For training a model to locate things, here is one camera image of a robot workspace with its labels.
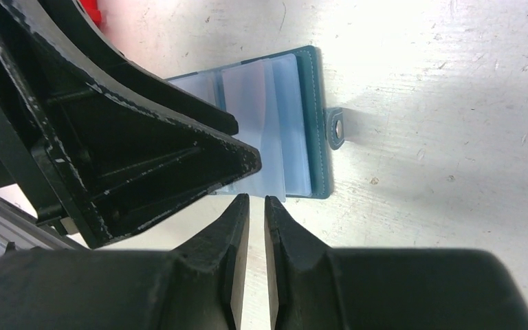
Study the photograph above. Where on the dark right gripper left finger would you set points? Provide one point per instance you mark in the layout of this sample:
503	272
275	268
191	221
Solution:
198	285

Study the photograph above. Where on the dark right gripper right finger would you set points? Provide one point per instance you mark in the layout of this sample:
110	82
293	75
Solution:
315	286

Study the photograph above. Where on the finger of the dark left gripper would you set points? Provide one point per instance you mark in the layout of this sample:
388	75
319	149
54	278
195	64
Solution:
74	22
82	146

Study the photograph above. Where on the blue leather card holder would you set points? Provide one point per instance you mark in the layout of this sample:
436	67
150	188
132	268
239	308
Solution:
278	101

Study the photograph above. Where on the red plastic compartment tray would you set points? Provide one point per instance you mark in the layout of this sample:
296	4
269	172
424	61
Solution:
95	13

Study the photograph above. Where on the aluminium frame rail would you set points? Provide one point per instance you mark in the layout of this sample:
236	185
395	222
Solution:
19	232

